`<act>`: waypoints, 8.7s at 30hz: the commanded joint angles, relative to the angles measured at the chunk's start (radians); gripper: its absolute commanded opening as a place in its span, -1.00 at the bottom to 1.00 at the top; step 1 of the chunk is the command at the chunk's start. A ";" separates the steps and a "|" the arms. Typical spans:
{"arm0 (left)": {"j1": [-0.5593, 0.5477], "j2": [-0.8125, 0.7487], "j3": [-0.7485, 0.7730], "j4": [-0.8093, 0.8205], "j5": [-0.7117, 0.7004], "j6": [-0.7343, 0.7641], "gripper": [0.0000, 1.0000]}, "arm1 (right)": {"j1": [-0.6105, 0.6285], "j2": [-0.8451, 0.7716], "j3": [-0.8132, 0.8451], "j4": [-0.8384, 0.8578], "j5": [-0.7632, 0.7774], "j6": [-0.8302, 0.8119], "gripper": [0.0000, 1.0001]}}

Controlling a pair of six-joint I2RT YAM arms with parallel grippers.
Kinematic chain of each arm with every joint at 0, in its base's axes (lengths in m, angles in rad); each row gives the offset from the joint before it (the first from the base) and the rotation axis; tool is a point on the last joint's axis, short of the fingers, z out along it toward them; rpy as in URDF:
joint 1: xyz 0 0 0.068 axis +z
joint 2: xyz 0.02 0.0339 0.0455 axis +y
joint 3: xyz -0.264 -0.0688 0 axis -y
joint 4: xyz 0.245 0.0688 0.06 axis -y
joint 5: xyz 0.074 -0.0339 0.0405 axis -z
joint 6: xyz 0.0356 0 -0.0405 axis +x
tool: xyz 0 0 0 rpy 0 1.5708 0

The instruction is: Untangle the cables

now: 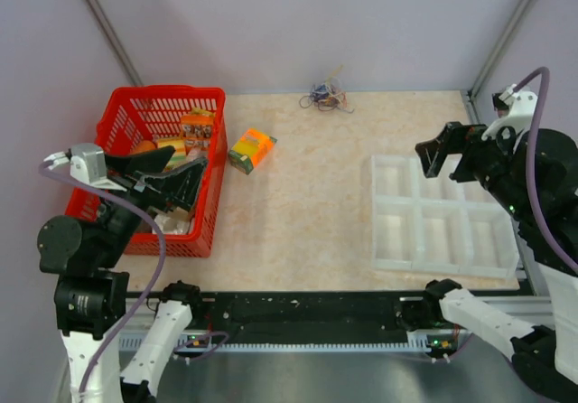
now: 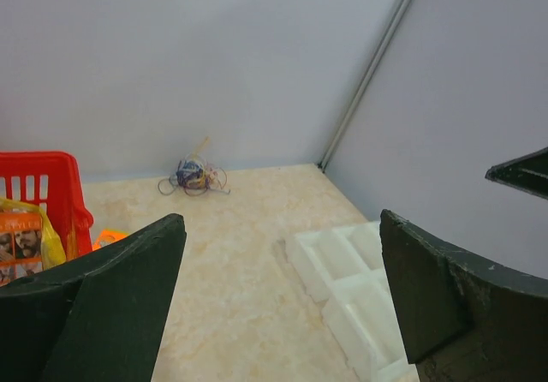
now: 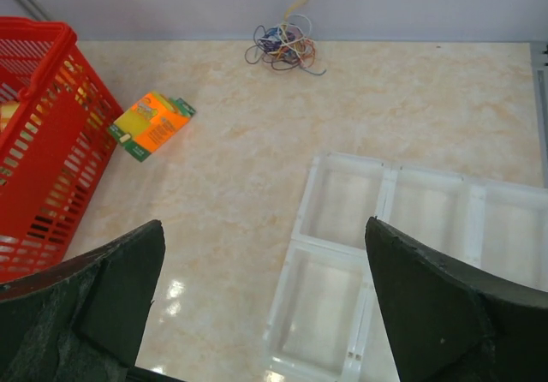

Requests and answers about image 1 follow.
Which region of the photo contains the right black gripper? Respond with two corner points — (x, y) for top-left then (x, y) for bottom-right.
(412, 115), (530, 218)

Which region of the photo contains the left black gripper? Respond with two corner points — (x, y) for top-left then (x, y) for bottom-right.
(95, 142), (208, 264)

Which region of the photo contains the yellow wire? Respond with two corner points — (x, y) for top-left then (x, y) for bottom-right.
(322, 64), (344, 89)

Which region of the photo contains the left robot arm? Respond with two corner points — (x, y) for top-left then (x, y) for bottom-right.
(37, 144), (209, 402)

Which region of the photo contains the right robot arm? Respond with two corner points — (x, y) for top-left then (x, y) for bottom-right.
(396, 122), (577, 402)

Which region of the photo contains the yellow green striped sponge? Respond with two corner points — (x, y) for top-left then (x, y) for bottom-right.
(155, 136), (187, 171)

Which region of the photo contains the orange cylindrical can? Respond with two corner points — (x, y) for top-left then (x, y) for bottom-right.
(130, 140), (157, 155)

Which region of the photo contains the white crumpled bag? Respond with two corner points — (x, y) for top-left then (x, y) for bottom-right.
(154, 213), (195, 235)

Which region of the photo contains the orange snack box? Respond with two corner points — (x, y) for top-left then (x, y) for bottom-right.
(180, 108), (216, 151)

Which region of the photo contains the white compartment tray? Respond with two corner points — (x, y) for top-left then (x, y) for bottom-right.
(370, 155), (520, 279)

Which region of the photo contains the red plastic basket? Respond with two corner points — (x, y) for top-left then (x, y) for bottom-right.
(64, 85), (228, 258)

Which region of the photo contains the orange green sponge box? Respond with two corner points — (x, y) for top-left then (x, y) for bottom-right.
(228, 128), (277, 175)

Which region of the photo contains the right aluminium corner post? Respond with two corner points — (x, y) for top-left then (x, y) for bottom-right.
(468, 0), (537, 103)

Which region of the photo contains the aluminium corner post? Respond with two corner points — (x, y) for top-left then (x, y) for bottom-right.
(83, 0), (144, 87)
(468, 0), (537, 103)

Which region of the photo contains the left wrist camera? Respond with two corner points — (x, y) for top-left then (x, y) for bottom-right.
(44, 143), (117, 190)

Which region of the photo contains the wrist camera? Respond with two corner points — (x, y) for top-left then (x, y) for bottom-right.
(44, 143), (117, 190)
(481, 84), (538, 141)

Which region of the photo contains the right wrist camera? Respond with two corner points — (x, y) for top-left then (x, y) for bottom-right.
(481, 84), (538, 141)

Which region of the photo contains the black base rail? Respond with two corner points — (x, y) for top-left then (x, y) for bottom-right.
(117, 290), (561, 354)

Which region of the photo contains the left aluminium corner post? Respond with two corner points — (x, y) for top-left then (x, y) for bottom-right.
(83, 0), (144, 87)

